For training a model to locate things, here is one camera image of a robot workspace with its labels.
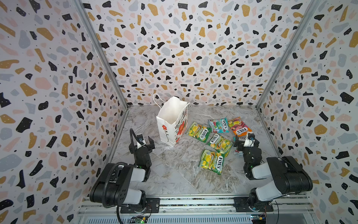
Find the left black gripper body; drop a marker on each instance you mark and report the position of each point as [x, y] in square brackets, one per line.
[148, 148]

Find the teal red mint candy bag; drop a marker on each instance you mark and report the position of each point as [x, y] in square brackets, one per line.
[237, 146]

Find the orange fruit candy bag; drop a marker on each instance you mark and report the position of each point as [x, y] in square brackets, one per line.
[238, 127]

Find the green mango tea candy bag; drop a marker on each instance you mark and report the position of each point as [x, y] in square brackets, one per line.
[220, 144]

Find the teal berry mint candy bag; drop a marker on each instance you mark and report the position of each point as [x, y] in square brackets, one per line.
[219, 125]

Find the white floral paper bag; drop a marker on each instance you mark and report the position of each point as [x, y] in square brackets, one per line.
[172, 120]

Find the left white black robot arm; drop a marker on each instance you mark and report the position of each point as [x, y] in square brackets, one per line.
[112, 188]

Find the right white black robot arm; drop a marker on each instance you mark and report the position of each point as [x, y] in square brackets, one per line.
[288, 177]

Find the left green circuit board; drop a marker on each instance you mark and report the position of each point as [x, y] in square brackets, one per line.
[138, 220]

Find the green circuit board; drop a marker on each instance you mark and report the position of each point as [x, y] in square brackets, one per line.
[258, 219]
[138, 220]

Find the right green circuit board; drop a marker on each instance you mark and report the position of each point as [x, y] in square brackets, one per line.
[258, 219]

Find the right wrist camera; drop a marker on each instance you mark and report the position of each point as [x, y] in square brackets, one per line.
[250, 140]

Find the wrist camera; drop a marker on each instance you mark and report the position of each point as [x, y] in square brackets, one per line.
[250, 140]
[140, 141]

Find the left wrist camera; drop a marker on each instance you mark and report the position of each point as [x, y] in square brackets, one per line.
[140, 141]

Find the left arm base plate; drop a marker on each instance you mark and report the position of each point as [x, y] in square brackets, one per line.
[149, 205]

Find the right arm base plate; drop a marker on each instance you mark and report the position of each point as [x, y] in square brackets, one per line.
[248, 204]

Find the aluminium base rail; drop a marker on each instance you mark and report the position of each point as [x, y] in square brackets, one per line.
[203, 209]

